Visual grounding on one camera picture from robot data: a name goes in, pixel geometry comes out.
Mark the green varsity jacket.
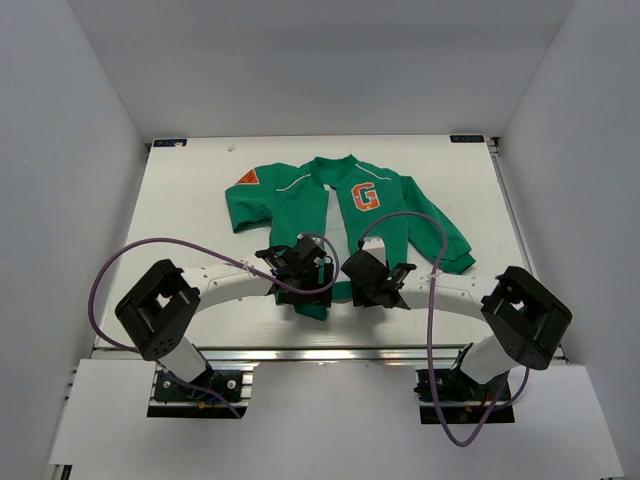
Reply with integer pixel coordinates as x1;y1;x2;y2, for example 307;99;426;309
223;154;477;322

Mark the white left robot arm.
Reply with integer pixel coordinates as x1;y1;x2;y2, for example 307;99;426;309
115;235;339;399

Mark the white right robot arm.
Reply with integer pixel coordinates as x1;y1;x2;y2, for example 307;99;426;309
341;250;573;399

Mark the blue right corner label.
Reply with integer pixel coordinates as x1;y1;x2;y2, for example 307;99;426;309
449;134;485;143

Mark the blue corner label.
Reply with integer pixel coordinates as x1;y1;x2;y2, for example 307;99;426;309
152;138;187;148
449;134;485;143

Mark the blue left corner label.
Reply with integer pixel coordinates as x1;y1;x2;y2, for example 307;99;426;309
152;138;187;148

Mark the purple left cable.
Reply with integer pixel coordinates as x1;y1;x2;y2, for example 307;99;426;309
87;232;343;419

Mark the purple cable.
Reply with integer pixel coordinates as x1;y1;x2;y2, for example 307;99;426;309
87;232;343;419
355;211;531;447

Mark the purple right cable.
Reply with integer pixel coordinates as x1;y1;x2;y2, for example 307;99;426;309
355;211;531;447

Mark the aluminium table edge rail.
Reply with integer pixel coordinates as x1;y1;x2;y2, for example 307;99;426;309
94;345;566;365

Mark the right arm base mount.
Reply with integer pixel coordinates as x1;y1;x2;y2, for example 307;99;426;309
414;369;516;425

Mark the aluminium right side rail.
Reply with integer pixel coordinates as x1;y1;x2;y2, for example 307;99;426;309
486;137;538;277

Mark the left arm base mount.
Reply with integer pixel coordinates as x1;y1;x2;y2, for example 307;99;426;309
147;368;253;420

